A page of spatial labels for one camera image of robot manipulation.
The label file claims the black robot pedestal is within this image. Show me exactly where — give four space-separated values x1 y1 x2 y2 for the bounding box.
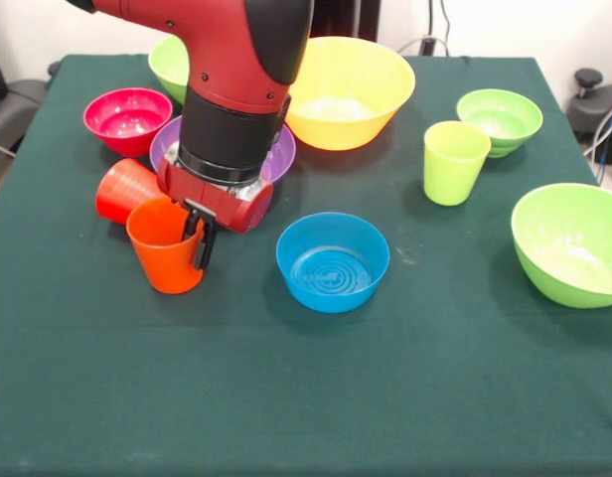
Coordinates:
309 0 382 44

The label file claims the black hanging cable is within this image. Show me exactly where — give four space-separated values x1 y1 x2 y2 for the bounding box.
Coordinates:
438 0 452 42

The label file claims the yellow-green cup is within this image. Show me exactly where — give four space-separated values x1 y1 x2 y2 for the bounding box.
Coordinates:
423 120 493 207

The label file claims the blue bowl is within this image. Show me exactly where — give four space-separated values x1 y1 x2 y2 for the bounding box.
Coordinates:
275 212 391 314

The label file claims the dark green tablecloth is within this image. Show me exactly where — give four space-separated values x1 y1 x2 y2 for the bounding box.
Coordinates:
0 53 612 477

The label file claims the black knobbed stand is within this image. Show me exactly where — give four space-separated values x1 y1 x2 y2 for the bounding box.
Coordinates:
568 68 612 165

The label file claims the large yellow bowl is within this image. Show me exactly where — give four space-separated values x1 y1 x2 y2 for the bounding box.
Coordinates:
284 36 416 151

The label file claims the blue cable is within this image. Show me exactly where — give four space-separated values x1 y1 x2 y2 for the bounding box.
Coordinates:
595 116 612 186

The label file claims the grey cable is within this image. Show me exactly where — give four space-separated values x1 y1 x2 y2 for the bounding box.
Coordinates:
582 100 612 156

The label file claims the pink bowl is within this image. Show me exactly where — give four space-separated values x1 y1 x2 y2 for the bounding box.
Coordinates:
82 87 174 159

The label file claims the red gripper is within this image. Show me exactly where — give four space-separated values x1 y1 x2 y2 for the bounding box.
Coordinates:
156 158 276 272

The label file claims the grey chair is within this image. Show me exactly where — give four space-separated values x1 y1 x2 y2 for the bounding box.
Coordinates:
0 79 48 155

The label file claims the small green bowl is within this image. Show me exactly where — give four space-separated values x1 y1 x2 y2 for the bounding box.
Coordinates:
455 88 544 159

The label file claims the orange cup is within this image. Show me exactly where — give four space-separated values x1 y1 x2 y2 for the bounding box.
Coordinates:
125 196 211 295

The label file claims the purple bowl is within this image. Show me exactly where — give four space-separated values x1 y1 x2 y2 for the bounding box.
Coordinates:
149 114 297 188

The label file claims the large light green bowl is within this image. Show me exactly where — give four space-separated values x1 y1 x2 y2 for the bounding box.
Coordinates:
147 34 191 106
510 182 612 310

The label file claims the red cup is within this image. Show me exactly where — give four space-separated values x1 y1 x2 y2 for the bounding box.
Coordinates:
94 157 173 226

